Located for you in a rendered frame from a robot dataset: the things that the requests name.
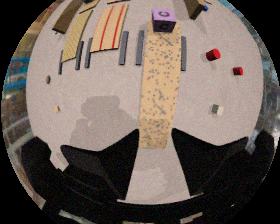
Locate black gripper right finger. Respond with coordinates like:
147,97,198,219
171,128,249,196

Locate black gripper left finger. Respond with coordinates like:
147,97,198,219
60,128,139,201

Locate purple labelled cube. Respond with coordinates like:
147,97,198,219
151,8,177,33

